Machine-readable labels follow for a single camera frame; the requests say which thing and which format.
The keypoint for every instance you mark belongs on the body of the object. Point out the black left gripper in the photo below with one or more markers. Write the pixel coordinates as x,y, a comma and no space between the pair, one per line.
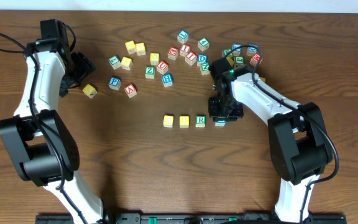
79,68

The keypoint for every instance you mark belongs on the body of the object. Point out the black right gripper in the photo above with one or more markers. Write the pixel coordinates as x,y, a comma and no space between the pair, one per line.
224,112

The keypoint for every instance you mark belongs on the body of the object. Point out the blue 1 block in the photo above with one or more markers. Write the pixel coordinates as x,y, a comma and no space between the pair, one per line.
220,123

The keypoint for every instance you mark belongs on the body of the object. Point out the green R block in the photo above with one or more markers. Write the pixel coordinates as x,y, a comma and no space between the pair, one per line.
200,121

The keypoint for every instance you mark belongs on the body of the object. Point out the yellow O block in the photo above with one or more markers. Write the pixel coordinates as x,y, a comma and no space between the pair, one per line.
184,121

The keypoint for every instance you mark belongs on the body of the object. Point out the yellow G block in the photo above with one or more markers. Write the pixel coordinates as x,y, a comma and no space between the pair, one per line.
230,60

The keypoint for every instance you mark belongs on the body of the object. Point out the yellow C block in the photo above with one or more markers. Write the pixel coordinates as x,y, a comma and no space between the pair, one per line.
168,121

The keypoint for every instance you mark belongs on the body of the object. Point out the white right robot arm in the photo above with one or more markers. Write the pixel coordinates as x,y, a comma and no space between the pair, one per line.
300,147

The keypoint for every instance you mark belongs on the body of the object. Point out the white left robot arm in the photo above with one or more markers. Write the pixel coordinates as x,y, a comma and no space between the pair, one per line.
39,144

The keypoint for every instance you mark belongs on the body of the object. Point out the yellow K block far left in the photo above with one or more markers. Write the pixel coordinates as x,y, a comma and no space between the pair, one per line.
90,91

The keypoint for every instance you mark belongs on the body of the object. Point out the blue P block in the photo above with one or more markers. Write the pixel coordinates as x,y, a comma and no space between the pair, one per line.
114,83

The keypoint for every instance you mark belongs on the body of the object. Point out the green N block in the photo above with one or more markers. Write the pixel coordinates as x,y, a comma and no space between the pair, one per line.
204,68

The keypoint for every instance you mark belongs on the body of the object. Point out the green J block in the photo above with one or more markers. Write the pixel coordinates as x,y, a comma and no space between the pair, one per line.
238,61

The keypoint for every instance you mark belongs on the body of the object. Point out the yellow block beside green L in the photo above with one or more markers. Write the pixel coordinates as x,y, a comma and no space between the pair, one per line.
126,63

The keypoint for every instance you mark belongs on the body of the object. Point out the red M block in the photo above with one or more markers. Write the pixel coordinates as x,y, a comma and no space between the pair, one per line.
255,59

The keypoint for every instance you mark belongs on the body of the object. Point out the blue D block centre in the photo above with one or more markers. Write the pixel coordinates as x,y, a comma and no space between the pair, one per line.
201,59

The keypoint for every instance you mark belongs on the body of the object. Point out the blue d block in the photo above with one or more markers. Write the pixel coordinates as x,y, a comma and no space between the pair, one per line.
252,50
201,59

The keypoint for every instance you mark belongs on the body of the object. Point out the red A block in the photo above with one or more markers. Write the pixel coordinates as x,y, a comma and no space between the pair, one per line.
130,90

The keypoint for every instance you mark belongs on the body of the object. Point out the blue 5 block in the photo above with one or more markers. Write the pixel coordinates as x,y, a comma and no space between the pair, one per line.
236,49

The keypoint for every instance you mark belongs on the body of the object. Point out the green B block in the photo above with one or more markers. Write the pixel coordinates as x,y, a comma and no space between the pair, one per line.
227,53

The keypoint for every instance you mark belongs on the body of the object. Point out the red I block lower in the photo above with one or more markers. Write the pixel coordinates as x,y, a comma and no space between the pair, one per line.
191,58

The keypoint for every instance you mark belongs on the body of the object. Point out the red i block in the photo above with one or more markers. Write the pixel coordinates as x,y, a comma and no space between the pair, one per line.
184,50
191,58

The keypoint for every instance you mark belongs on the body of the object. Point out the yellow block upper left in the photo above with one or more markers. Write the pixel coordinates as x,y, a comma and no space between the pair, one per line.
130,46

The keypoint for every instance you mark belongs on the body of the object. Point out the blue D block right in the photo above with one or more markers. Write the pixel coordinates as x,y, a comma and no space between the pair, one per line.
252,50

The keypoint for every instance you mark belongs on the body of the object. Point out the blue H block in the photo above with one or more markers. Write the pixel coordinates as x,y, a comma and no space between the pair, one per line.
167,80

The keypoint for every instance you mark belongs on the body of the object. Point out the green 4 block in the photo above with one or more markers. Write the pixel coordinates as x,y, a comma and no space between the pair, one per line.
203,44

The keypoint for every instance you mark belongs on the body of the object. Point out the yellow S block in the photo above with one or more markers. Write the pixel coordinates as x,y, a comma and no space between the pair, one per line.
140,49

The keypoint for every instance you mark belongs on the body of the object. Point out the red I block upper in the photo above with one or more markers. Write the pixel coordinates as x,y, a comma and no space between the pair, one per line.
184,50

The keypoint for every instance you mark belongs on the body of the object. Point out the green Z block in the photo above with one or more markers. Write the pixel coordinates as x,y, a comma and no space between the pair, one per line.
150,72

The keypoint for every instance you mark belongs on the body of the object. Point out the red U block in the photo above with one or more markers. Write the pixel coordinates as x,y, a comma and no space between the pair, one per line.
162,67

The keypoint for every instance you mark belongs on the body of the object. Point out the red E block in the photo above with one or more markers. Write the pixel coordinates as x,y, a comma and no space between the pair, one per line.
173,53

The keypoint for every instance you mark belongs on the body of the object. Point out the yellow Q block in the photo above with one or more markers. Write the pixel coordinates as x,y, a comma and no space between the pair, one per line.
154,58

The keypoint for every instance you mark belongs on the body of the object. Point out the blue L block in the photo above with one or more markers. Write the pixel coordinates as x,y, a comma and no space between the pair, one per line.
182,36

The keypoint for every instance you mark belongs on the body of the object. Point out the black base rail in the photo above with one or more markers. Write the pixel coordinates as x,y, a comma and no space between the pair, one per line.
249,217

